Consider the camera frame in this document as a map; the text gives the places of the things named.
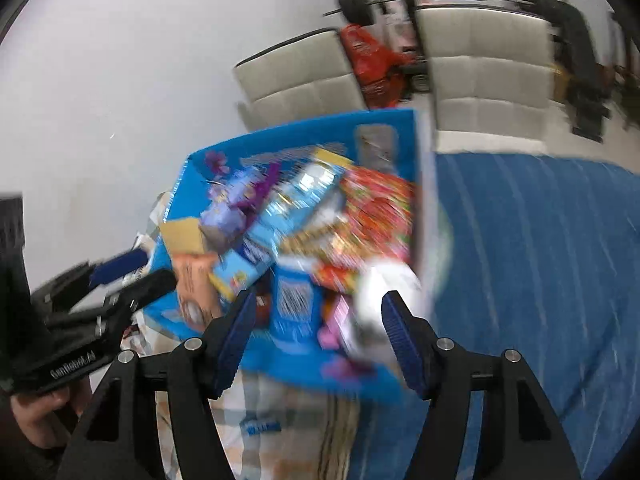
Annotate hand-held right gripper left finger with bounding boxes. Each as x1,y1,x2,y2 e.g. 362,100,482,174
55,290,258,480

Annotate plaid cloth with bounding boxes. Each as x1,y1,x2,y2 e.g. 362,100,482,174
120,195,361,480

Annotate person's left hand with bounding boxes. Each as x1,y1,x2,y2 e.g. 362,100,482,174
10,380,93,448

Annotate white padded chair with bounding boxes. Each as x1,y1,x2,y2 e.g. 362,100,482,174
412,7,558,153
234,27,368,136

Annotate blue cartoon tissue pack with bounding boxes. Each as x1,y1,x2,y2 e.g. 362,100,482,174
200,167,261,241

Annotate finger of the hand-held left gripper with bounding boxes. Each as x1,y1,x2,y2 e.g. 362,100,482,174
47,267,178,341
32,250,151,321

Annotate red plastic bag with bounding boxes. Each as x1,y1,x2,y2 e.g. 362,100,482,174
340,24,426,106

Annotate black barbell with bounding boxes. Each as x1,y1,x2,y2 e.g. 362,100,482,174
322,0,531,26

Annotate blue white canister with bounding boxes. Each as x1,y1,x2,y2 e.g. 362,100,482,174
270,255,326,346

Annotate blue striped cloth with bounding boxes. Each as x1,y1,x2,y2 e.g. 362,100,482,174
345,152,640,480

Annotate white round jar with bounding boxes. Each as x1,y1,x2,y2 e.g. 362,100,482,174
350,260,433,361

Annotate blue white wrapper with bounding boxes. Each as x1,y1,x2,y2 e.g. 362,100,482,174
239,417,283,436

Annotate orange snack packet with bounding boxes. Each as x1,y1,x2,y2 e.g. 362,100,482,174
172,252,221,331

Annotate pink packet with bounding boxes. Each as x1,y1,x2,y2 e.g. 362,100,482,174
320,295,356,351

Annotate red snack packet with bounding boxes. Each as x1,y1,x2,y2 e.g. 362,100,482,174
310,167,416,293

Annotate purple wrapper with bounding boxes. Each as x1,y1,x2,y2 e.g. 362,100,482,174
235,162,281,221

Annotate black weight bench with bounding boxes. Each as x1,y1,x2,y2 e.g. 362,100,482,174
510,0,613,141

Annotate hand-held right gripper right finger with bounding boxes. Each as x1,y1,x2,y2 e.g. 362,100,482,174
381,291,583,480

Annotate blue cardboard box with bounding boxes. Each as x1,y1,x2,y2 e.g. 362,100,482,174
145,109,441,406

